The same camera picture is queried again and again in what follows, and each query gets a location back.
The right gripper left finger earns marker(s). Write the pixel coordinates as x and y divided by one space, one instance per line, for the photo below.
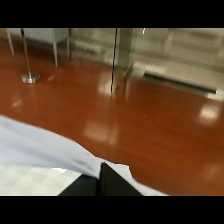
85 187

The white table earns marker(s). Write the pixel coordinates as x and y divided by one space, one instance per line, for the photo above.
40 34

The silver stand with round base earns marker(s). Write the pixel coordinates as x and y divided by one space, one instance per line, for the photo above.
30 78

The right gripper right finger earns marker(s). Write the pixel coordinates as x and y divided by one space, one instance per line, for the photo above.
115 183

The light blue shirt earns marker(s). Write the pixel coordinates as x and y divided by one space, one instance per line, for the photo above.
40 146

